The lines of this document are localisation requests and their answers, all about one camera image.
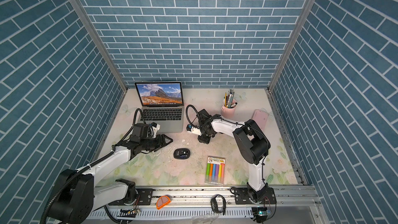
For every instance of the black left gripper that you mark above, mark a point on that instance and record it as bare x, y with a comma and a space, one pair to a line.
163, 142

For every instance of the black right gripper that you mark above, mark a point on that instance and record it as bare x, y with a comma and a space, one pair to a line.
201, 139

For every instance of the black wireless mouse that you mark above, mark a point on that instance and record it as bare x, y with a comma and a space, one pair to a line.
181, 153

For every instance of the silver laptop with mountain wallpaper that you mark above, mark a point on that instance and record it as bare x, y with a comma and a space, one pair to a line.
163, 104

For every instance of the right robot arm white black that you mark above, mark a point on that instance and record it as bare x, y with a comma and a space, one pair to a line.
251, 141

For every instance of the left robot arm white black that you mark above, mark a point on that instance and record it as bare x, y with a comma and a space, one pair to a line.
76, 192

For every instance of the pink pen holder cup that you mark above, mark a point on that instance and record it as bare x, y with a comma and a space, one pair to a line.
228, 113

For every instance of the pens in cup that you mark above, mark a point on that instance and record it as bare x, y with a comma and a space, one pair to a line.
229, 101

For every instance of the pack of coloured markers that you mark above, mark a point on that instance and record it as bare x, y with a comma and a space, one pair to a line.
215, 170

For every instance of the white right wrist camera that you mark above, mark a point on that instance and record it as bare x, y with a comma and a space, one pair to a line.
194, 130

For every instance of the orange tool on rail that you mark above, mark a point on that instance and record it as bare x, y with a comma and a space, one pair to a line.
162, 202

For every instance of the black wristwatch on rail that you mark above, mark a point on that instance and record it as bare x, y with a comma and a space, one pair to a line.
218, 204

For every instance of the aluminium mounting rail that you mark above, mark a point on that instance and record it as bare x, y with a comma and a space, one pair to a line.
281, 202

